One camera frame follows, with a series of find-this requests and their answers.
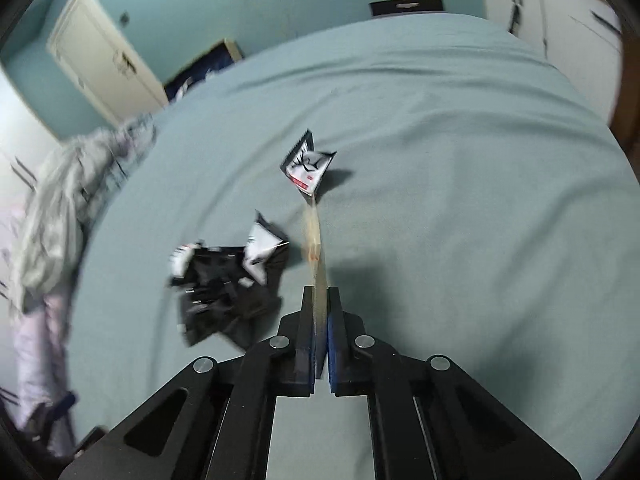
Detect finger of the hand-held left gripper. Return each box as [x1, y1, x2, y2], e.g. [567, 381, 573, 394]
[27, 392, 78, 441]
[72, 425, 110, 458]

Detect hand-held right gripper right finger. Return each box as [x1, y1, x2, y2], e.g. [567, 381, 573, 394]
[326, 285, 583, 480]

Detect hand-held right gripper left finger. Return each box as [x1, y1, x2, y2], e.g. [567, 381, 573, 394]
[59, 285, 317, 480]

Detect large beige paper sachet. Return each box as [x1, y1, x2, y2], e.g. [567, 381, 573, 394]
[302, 199, 330, 379]

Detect pile of black snack packets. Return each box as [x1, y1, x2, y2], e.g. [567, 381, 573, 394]
[167, 210, 291, 349]

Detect pink cloth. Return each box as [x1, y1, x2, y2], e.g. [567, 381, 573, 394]
[0, 200, 77, 457]

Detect black white single snack packet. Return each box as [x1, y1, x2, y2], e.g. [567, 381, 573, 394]
[280, 129, 337, 196]

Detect crumpled grey blanket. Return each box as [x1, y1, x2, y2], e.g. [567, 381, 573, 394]
[10, 114, 157, 312]

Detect white door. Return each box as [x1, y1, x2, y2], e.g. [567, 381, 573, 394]
[46, 0, 169, 126]

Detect black bag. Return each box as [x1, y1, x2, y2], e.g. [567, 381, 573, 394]
[369, 0, 446, 17]

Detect white cabinet with open shelf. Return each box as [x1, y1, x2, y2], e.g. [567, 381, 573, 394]
[477, 0, 624, 126]

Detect white wardrobe with black handles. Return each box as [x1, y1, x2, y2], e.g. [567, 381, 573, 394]
[0, 67, 66, 201]

